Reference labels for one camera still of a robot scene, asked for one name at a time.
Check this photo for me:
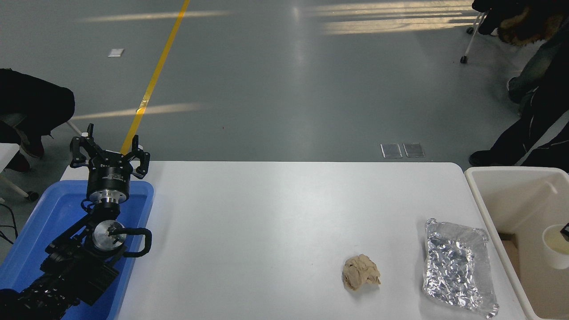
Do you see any white paper cup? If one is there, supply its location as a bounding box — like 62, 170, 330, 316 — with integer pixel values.
542, 224, 569, 270

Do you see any dark fur-trimmed coat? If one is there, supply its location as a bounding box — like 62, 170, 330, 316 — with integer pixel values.
471, 0, 569, 46

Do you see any black floor cable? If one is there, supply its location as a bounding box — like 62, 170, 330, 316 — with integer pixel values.
0, 203, 20, 244

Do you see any crumpled tan paper ball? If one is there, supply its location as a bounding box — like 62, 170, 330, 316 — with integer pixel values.
342, 253, 381, 292

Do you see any white wheeled chair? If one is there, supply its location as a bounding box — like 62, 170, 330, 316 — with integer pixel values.
460, 12, 489, 64

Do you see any crumpled silver foil tray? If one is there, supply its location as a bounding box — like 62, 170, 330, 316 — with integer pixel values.
423, 218, 500, 320

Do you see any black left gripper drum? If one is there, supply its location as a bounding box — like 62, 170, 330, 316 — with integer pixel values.
86, 151, 134, 193

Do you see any large pale plastic bin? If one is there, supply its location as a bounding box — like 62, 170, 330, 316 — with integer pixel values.
464, 167, 569, 320

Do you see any blue plastic tray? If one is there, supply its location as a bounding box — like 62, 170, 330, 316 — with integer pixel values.
0, 179, 156, 320

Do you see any person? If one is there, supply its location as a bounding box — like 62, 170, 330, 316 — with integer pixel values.
507, 20, 569, 105
469, 58, 569, 173
0, 68, 77, 173

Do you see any white wheeled stand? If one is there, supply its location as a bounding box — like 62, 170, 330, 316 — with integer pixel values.
0, 142, 40, 201

